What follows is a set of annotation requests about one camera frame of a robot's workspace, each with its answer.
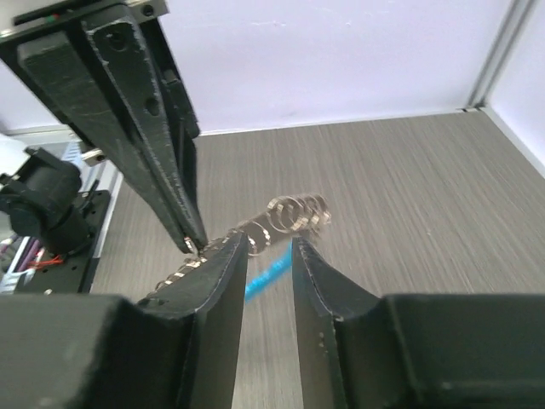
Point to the aluminium frame rail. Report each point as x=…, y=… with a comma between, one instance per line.
x=510, y=86

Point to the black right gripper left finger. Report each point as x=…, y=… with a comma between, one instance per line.
x=176, y=348

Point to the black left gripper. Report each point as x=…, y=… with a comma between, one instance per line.
x=105, y=69

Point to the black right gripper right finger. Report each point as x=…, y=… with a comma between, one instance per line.
x=357, y=350

